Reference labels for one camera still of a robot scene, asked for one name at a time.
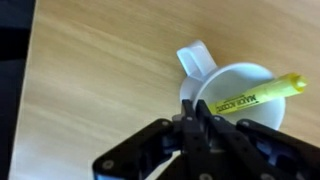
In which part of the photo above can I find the yellow highlighter marker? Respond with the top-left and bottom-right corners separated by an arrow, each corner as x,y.
207,72 -> 308,116

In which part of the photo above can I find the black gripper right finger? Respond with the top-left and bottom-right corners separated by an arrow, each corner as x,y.
195,99 -> 320,180

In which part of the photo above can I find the white cup with handle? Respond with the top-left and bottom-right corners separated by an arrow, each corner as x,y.
175,39 -> 287,132

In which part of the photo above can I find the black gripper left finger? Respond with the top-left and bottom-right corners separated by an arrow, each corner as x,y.
92,99 -> 214,180

